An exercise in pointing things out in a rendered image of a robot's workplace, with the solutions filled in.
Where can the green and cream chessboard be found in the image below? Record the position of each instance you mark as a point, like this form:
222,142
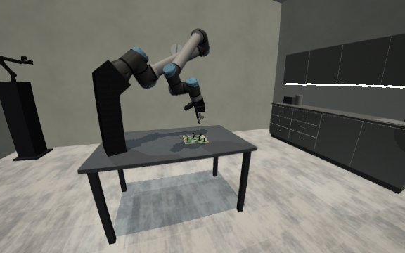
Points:
194,141

